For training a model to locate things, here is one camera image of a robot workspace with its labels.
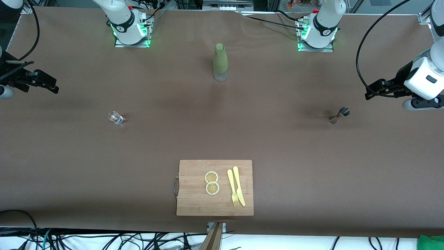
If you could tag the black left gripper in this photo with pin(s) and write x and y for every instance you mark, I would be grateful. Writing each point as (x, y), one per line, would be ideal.
(399, 81)

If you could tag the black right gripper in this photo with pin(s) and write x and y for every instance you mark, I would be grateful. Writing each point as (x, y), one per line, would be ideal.
(10, 77)

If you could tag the steel double jigger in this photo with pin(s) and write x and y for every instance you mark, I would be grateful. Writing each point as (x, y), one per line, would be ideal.
(344, 111)

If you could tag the clear glass beaker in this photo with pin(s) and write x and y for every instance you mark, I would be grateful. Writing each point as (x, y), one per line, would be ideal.
(114, 117)

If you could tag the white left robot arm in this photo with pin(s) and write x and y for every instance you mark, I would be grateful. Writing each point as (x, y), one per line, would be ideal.
(326, 21)

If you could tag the brown table cover sheet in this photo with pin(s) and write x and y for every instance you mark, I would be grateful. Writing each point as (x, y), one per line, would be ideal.
(104, 173)

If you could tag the green cloth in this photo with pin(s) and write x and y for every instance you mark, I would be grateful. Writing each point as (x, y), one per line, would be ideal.
(432, 243)

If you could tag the green sleeved glass bottle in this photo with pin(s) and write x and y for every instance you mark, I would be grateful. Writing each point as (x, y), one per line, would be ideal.
(220, 59)

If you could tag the yellow plastic knife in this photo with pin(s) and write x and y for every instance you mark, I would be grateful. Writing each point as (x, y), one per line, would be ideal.
(239, 187)

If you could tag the yellow plastic fork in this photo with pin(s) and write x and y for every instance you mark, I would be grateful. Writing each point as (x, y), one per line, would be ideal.
(231, 180)

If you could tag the grey power strip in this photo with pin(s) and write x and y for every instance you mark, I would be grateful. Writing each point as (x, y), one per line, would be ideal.
(227, 4)

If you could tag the lemon slice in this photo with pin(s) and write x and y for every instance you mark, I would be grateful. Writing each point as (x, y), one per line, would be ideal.
(211, 175)
(212, 189)

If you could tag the wooden cutting board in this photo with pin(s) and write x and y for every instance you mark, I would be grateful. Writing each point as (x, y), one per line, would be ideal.
(194, 201)

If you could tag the aluminium profile frame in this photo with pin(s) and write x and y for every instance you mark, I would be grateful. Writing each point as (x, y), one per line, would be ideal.
(27, 11)

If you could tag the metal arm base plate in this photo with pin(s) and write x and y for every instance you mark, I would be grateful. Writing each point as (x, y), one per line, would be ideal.
(315, 50)
(131, 45)

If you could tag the metal post bracket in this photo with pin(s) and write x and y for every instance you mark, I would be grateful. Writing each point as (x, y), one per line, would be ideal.
(224, 226)

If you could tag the wooden post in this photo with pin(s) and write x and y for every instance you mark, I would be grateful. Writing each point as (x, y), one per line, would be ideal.
(213, 239)

